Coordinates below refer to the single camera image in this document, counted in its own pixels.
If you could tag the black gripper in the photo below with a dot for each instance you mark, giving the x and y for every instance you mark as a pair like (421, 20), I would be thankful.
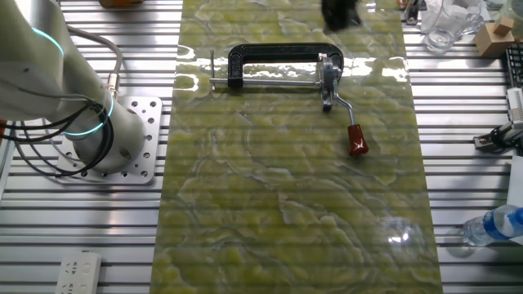
(339, 6)

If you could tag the white ribbed device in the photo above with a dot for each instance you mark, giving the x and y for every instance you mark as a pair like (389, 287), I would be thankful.
(515, 102)

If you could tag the clear glass mug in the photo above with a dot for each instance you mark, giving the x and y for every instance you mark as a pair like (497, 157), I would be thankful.
(449, 24)

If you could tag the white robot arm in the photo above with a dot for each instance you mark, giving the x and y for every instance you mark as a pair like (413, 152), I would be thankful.
(122, 134)

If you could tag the translucent container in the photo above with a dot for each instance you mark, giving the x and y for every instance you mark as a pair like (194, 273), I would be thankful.
(517, 16)

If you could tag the green marble pattern mat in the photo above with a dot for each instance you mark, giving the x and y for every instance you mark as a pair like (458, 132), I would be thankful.
(286, 183)

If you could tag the orange-brown object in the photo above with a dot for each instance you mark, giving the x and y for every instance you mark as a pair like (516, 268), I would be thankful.
(120, 3)

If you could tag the small wooden block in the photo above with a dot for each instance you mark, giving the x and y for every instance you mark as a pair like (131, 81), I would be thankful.
(503, 25)

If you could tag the black keyboard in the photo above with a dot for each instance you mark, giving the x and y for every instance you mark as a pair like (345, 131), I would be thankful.
(515, 65)

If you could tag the large wooden block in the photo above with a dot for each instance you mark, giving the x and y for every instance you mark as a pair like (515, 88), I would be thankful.
(488, 45)

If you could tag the black corner bracket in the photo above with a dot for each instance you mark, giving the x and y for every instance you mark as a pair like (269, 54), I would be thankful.
(412, 14)

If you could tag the silver robot mounting plate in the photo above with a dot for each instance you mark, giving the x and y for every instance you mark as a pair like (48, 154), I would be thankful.
(151, 122)

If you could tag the black and silver clamp tool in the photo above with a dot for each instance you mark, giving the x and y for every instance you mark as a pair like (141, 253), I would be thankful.
(502, 136)

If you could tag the white power strip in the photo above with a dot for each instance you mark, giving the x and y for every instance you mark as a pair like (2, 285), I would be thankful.
(77, 273)

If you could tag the clear water bottle blue label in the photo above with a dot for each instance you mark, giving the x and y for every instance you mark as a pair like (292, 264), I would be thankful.
(490, 226)

